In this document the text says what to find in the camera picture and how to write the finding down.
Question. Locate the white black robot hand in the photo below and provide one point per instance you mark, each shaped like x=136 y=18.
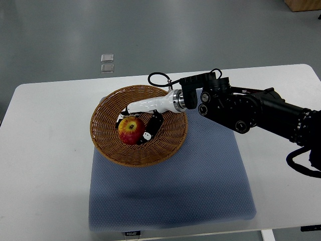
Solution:
x=173 y=101

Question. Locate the red yellow apple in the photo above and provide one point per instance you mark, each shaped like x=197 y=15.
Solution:
x=131 y=130

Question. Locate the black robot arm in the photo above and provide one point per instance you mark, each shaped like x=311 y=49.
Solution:
x=240 y=109

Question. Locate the brown wicker basket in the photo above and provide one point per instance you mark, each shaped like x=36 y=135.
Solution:
x=105 y=137

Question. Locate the lower floor plate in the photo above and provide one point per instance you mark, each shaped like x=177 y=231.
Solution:
x=107 y=68

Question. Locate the floor plate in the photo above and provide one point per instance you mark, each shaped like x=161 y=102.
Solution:
x=107 y=68
x=107 y=58

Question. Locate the upper floor plate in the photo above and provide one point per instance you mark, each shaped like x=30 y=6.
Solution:
x=107 y=58

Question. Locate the blue grey cushion mat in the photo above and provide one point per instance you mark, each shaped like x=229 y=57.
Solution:
x=203 y=182

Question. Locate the black label tag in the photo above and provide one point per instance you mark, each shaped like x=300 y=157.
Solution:
x=132 y=233

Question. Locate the white table leg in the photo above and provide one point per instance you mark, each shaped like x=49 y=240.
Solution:
x=267 y=235

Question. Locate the wooden box corner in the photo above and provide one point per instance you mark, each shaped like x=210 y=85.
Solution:
x=303 y=5

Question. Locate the black table bracket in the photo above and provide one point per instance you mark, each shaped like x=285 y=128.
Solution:
x=310 y=228

